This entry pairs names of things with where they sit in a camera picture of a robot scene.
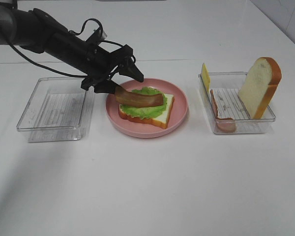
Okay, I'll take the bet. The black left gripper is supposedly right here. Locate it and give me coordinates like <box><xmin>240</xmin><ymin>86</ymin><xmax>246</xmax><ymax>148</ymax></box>
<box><xmin>81</xmin><ymin>45</ymin><xmax>144</xmax><ymax>94</ymax></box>

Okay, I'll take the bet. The dark brown bacon strip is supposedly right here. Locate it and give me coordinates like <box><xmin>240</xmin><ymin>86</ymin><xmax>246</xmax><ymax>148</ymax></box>
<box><xmin>115</xmin><ymin>87</ymin><xmax>164</xmax><ymax>108</ymax></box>

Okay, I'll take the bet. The green lettuce leaf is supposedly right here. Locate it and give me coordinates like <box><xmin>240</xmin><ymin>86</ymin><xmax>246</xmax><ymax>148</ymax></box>
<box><xmin>119</xmin><ymin>87</ymin><xmax>174</xmax><ymax>119</ymax></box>

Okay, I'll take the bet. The bread slice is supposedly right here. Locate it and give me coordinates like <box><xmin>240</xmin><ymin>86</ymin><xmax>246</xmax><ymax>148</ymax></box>
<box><xmin>238</xmin><ymin>57</ymin><xmax>282</xmax><ymax>119</ymax></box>
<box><xmin>118</xmin><ymin>95</ymin><xmax>175</xmax><ymax>129</ymax></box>

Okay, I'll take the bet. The yellow cheese slice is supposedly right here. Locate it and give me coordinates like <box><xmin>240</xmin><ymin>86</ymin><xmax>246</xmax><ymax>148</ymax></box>
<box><xmin>201</xmin><ymin>63</ymin><xmax>210</xmax><ymax>93</ymax></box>

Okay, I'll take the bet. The pink bacon strip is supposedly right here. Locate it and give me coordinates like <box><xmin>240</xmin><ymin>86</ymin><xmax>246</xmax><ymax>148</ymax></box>
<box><xmin>210</xmin><ymin>89</ymin><xmax>236</xmax><ymax>133</ymax></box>

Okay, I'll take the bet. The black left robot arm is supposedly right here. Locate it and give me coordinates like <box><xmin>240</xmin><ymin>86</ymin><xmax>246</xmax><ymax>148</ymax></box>
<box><xmin>0</xmin><ymin>2</ymin><xmax>144</xmax><ymax>94</ymax></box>

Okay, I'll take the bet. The left clear plastic tray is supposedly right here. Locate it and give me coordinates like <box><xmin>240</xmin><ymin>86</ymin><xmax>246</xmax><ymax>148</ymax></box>
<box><xmin>16</xmin><ymin>77</ymin><xmax>94</xmax><ymax>143</ymax></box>

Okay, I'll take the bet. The clear plastic tray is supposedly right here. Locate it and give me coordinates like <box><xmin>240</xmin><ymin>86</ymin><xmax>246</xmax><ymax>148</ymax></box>
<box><xmin>16</xmin><ymin>77</ymin><xmax>94</xmax><ymax>143</ymax></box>
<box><xmin>198</xmin><ymin>72</ymin><xmax>276</xmax><ymax>135</ymax></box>

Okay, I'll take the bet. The pink round plate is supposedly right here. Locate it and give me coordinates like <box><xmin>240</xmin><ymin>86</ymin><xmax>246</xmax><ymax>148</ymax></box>
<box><xmin>106</xmin><ymin>78</ymin><xmax>188</xmax><ymax>138</ymax></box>

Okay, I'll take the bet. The right clear plastic tray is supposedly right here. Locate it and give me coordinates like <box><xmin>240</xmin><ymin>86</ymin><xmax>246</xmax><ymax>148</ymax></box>
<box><xmin>198</xmin><ymin>72</ymin><xmax>276</xmax><ymax>135</ymax></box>

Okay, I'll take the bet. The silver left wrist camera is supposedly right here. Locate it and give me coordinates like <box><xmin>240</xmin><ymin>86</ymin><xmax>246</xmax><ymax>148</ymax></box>
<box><xmin>91</xmin><ymin>28</ymin><xmax>107</xmax><ymax>42</ymax></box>

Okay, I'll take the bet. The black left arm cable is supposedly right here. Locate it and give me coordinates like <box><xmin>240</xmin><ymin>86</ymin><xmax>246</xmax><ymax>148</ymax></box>
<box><xmin>8</xmin><ymin>18</ymin><xmax>137</xmax><ymax>78</ymax></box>

